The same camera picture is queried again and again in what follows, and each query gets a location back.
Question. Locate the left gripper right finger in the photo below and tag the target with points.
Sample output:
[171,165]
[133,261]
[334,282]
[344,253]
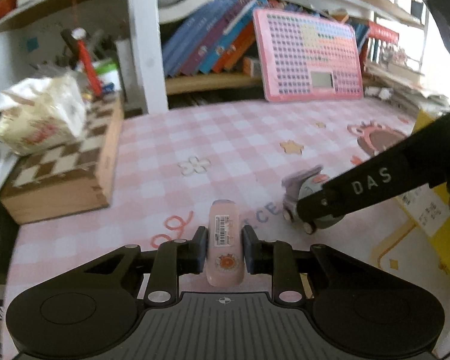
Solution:
[275,259]

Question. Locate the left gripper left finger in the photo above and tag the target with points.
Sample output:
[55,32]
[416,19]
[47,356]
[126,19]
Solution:
[172,260]

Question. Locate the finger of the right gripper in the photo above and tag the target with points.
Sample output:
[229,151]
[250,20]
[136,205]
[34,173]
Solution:
[388,174]

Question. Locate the pink tube with barcode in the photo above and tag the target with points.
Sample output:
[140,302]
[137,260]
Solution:
[224,265]

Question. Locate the yellow cardboard box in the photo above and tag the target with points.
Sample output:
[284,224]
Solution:
[428,205]

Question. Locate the red book box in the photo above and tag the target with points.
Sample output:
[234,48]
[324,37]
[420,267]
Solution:
[381,33]

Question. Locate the stack of papers and books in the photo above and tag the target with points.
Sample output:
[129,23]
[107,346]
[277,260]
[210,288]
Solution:
[402,93]

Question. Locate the pink checkered table mat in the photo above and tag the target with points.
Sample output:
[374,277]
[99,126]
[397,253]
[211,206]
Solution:
[171,167]

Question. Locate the wooden chess board box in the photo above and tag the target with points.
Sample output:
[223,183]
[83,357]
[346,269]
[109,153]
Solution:
[69,179]

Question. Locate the pink keyboard learning toy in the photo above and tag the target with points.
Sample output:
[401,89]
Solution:
[305,58]

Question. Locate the floral tissue pack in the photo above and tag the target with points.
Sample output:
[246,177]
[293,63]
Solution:
[37,114]

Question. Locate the green lidded white jar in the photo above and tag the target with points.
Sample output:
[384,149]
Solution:
[108,75]

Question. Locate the row of blue books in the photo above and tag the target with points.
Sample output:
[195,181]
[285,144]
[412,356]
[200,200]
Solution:
[197,42]

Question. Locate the white bookshelf unit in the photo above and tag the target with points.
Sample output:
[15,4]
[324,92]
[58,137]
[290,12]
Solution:
[30,35]

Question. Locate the red pen with white cap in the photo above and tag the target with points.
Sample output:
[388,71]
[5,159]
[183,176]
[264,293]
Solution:
[79,34]

